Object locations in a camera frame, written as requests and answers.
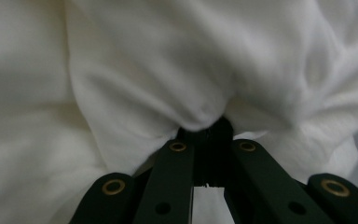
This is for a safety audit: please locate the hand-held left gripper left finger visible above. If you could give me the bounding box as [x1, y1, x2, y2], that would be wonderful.
[176, 126, 213, 188]

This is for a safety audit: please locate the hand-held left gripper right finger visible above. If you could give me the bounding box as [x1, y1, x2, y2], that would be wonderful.
[211, 116, 235, 188]

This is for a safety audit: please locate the white garment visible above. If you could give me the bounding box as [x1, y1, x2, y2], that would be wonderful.
[0, 0, 358, 224]

